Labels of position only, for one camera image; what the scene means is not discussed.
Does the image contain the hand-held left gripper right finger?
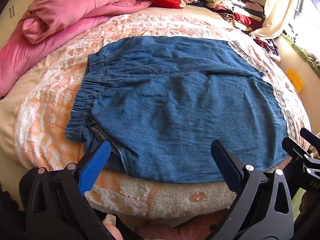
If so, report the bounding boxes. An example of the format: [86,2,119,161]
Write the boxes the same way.
[211,139,300,240]

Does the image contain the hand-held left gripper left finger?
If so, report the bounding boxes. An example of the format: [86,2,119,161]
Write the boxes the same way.
[19,141,116,240]

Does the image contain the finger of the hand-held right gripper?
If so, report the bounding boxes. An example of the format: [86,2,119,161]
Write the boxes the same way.
[299,127,320,147]
[281,137,314,162]

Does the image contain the blue denim pants lace trim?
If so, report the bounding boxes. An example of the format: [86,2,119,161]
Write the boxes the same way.
[65,35,292,184]

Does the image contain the person's left hand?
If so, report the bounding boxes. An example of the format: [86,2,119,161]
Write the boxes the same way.
[103,214,123,240]

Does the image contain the yellow flat packet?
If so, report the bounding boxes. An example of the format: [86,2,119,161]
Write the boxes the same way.
[285,67,305,96]

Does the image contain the red dotted cloth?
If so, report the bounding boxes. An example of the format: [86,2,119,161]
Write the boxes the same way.
[135,209,232,240]

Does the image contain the peach printed fleece blanket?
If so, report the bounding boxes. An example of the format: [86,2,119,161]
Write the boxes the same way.
[0,6,312,218]

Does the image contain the green cloth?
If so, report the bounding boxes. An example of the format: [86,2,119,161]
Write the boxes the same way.
[281,31,320,71]

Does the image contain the dark red crumpled clothes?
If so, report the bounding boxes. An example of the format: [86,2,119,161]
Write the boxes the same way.
[252,37,282,62]

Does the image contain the window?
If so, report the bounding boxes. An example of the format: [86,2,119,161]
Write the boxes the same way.
[295,0,320,43]

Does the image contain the cream curtain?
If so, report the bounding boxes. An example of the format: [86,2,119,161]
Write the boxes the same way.
[250,0,304,39]

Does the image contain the pile of folded clothes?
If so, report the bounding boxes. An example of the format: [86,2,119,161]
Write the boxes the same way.
[195,0,265,33]

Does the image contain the pink quilt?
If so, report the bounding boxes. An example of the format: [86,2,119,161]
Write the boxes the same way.
[0,0,153,98]

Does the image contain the cream wardrobe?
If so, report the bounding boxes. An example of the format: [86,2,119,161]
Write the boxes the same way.
[0,0,29,49]

